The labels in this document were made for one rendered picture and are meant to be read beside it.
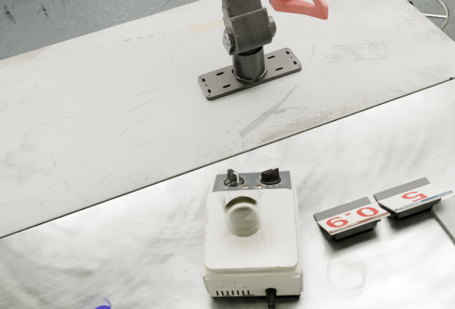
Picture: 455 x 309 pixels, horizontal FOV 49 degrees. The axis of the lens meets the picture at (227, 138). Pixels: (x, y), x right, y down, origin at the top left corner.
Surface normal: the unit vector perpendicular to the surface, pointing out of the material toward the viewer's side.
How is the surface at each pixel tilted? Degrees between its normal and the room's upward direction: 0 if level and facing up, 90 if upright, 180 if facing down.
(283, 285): 90
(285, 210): 0
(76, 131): 0
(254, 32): 60
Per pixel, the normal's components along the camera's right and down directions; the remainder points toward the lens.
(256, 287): -0.03, 0.75
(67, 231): -0.11, -0.65
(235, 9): 0.23, 0.26
